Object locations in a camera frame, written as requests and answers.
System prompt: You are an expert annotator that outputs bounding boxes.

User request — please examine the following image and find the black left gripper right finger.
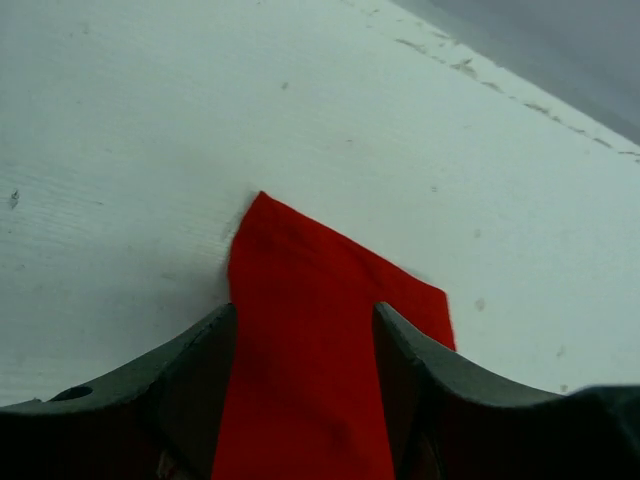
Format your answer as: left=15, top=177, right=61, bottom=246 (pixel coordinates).
left=373, top=303, right=639, bottom=479

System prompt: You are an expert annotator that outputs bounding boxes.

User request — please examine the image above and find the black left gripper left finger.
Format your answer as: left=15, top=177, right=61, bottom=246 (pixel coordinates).
left=1, top=304, right=238, bottom=479

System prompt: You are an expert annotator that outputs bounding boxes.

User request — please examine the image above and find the red t-shirt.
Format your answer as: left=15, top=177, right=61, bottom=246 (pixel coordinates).
left=213, top=193, right=454, bottom=479

